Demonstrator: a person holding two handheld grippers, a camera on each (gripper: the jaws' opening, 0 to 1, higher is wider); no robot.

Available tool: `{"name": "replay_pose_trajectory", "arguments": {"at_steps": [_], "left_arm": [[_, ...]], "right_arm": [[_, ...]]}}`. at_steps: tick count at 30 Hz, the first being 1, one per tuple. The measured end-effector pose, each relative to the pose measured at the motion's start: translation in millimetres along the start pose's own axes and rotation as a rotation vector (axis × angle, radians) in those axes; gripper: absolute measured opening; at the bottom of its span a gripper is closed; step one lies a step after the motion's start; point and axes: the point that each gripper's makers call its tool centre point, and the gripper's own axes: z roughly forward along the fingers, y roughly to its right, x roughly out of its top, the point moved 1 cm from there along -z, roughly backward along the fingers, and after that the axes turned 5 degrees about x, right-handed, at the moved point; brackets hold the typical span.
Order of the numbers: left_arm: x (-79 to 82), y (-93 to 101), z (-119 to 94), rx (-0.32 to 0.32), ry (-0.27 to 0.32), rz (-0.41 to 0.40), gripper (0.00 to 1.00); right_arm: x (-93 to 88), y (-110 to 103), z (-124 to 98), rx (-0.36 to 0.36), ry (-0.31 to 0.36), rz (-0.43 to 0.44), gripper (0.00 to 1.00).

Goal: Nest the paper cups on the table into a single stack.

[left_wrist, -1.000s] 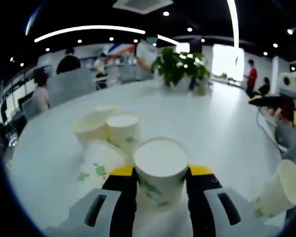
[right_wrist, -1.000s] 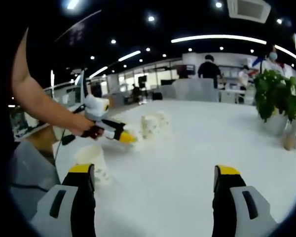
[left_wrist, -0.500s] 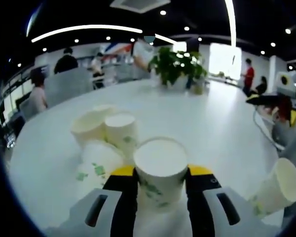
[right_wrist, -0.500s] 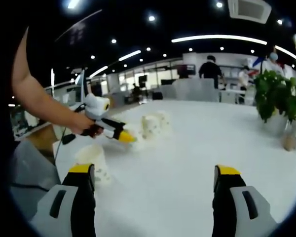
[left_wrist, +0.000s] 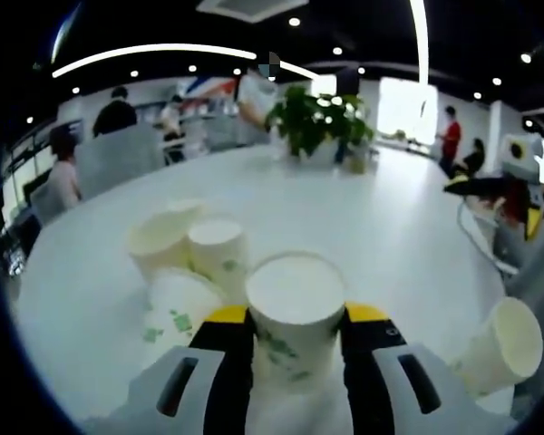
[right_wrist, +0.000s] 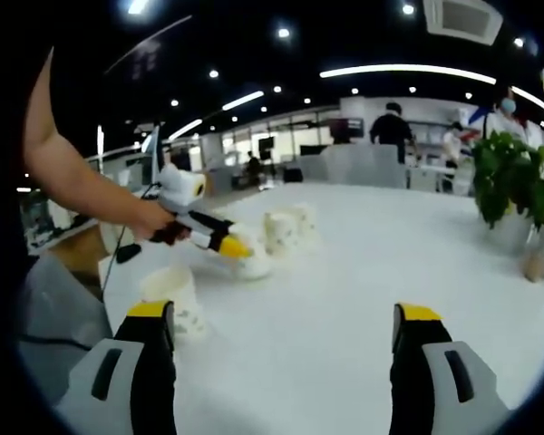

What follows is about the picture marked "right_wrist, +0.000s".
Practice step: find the curved ceiling light strip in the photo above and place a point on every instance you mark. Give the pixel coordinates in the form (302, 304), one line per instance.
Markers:
(408, 69)

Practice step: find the short ceiling light strip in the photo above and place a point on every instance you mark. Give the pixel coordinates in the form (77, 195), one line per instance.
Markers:
(242, 100)
(186, 129)

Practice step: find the small beige jar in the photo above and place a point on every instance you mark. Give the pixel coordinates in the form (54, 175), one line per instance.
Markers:
(536, 267)

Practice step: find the black monitor on stand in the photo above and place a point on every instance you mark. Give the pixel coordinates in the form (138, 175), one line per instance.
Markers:
(266, 147)

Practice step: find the white table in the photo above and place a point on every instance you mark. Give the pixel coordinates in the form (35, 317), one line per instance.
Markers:
(322, 294)

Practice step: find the person's left hand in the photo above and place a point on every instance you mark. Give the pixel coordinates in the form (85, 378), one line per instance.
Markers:
(154, 222)

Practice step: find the green potted plant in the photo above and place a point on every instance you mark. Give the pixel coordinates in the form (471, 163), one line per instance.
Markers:
(512, 176)

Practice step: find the white plant pot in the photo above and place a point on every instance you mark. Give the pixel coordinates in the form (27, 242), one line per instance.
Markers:
(512, 235)

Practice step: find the pile of paper cups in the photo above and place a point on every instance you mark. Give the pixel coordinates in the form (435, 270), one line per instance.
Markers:
(281, 231)

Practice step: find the white printed paper cup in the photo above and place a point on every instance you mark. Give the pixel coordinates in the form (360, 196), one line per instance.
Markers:
(172, 290)
(256, 267)

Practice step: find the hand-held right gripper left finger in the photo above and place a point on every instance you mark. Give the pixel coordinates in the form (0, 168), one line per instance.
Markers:
(152, 385)

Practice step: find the dark wall screen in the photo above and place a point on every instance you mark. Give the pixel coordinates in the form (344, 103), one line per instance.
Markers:
(346, 130)

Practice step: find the ceiling air conditioner vent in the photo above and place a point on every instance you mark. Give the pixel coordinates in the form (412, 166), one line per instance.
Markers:
(462, 20)

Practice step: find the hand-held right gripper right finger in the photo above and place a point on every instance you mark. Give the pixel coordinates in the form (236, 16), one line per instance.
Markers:
(412, 385)

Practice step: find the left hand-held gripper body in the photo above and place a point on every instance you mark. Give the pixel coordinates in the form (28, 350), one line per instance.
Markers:
(183, 188)

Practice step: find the grey office partition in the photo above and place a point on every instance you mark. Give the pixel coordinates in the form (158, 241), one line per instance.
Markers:
(367, 167)

